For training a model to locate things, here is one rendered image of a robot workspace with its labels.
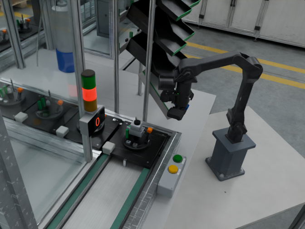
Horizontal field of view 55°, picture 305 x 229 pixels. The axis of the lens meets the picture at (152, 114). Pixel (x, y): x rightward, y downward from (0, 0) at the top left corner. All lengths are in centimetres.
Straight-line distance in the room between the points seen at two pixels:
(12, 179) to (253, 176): 134
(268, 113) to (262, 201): 218
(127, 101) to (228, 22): 364
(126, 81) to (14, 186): 177
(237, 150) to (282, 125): 214
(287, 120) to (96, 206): 270
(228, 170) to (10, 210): 121
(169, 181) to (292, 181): 64
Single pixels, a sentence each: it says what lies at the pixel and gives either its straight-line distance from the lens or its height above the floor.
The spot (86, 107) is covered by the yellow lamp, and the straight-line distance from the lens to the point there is 111.
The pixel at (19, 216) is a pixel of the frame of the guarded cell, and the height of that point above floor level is 166.
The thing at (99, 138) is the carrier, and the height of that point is 97.
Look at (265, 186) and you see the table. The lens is 152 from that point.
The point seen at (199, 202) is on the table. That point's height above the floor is 86.
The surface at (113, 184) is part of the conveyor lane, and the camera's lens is 131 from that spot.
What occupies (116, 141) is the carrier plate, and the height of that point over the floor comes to 97.
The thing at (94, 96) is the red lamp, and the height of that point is 133.
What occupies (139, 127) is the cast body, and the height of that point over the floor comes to 108.
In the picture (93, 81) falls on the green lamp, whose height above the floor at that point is 139.
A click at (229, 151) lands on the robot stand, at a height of 106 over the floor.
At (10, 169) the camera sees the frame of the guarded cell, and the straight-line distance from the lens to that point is 30.
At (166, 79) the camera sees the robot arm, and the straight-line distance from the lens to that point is 112.
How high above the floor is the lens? 195
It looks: 38 degrees down
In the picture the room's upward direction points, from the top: 5 degrees clockwise
